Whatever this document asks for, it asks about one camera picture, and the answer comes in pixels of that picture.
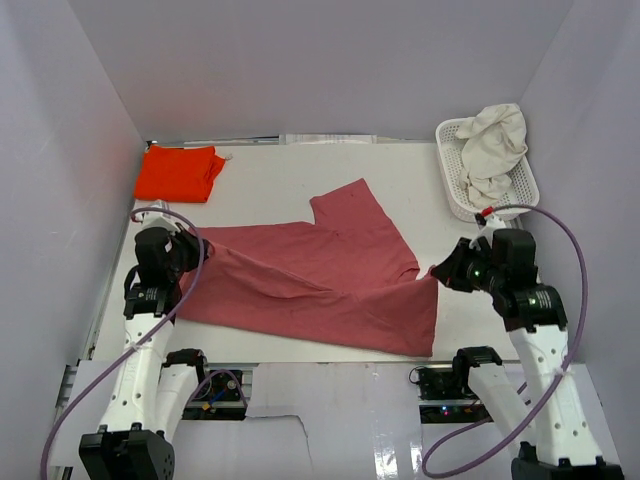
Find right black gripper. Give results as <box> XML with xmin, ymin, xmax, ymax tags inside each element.
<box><xmin>431</xmin><ymin>237</ymin><xmax>503</xmax><ymax>294</ymax></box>

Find pink t-shirt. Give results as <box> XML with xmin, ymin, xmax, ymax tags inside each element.
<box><xmin>179</xmin><ymin>179</ymin><xmax>438</xmax><ymax>357</ymax></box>

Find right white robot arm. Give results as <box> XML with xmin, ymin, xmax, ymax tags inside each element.
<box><xmin>431</xmin><ymin>229</ymin><xmax>624</xmax><ymax>479</ymax></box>

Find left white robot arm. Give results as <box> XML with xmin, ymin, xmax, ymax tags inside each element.
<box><xmin>79</xmin><ymin>225</ymin><xmax>212</xmax><ymax>479</ymax></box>

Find folded orange t-shirt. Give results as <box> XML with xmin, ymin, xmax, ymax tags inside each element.
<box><xmin>134</xmin><ymin>144</ymin><xmax>227</xmax><ymax>204</ymax></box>

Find white perforated plastic basket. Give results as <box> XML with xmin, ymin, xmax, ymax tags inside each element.
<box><xmin>435</xmin><ymin>115</ymin><xmax>540</xmax><ymax>222</ymax></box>

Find white t-shirt in basket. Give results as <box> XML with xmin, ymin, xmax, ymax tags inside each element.
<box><xmin>455</xmin><ymin>103</ymin><xmax>528</xmax><ymax>209</ymax></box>

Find papers at table back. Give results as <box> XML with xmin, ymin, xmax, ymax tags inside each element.
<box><xmin>278</xmin><ymin>134</ymin><xmax>378</xmax><ymax>145</ymax></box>

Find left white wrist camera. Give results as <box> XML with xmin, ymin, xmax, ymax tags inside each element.
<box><xmin>139</xmin><ymin>211</ymin><xmax>181</xmax><ymax>233</ymax></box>

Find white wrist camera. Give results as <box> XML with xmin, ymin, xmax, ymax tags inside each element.
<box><xmin>139</xmin><ymin>211</ymin><xmax>181</xmax><ymax>233</ymax></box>
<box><xmin>471</xmin><ymin>207</ymin><xmax>508</xmax><ymax>250</ymax></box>

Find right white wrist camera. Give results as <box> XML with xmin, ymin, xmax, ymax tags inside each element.
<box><xmin>471</xmin><ymin>207</ymin><xmax>508</xmax><ymax>250</ymax></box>

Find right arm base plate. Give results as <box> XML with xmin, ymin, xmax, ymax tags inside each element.
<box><xmin>408</xmin><ymin>365</ymin><xmax>492</xmax><ymax>425</ymax></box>

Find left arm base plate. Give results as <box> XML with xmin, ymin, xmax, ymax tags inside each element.
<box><xmin>182</xmin><ymin>369</ymin><xmax>251</xmax><ymax>421</ymax></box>

